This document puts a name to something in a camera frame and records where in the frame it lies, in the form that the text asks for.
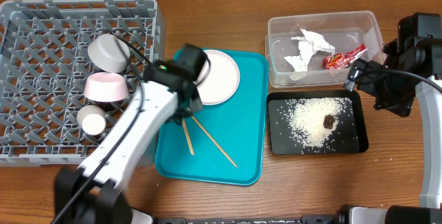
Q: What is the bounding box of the wooden chopstick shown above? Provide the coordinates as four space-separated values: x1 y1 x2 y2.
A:
190 115 238 168
182 118 195 156

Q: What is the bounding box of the large white plate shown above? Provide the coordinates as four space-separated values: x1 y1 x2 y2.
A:
195 49 240 105

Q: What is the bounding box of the red snack wrapper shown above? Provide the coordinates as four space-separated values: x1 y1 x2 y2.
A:
323 44 367 70

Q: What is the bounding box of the brown food piece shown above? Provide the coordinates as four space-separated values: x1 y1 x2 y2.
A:
323 114 338 130

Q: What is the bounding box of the pink bowl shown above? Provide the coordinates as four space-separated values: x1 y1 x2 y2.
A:
84 72 129 102

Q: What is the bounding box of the white rice pile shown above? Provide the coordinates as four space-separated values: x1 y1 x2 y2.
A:
270 97 359 154

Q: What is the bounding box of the grey bowl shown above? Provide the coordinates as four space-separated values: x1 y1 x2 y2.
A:
88 34 130 73

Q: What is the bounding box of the white napkin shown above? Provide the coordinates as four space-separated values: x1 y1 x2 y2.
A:
284 28 336 72

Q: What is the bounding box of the cream paper cup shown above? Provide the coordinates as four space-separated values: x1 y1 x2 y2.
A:
77 105 106 136

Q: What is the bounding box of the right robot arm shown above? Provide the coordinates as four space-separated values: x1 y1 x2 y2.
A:
334 12 441 224

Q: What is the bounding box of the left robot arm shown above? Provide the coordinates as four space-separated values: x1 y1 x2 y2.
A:
52 44 209 224

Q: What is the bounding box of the grey dishwasher rack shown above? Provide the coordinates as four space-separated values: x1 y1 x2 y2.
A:
1 0 166 167

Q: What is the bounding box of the teal plastic tray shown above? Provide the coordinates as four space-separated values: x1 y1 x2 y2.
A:
155 50 269 186

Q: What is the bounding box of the black plastic tray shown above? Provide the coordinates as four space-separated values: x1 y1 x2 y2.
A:
267 90 369 155

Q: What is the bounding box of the clear plastic bin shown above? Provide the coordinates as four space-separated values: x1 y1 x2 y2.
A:
265 11 385 88

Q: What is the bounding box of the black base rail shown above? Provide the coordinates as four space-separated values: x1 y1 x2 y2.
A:
153 214 334 224

